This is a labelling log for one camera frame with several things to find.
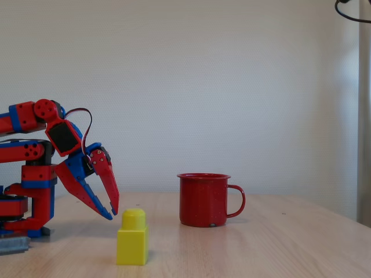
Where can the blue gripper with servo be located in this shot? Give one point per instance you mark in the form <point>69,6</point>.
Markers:
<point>77,169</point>

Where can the yellow-green toy block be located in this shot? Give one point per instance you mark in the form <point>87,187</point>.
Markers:
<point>131,243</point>

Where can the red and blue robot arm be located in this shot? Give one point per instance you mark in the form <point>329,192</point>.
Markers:
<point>29,116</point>

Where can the red enamel mug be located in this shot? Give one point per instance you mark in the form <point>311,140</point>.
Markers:
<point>200,202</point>

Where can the grey vertical post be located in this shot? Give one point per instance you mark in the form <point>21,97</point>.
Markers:
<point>365,116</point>

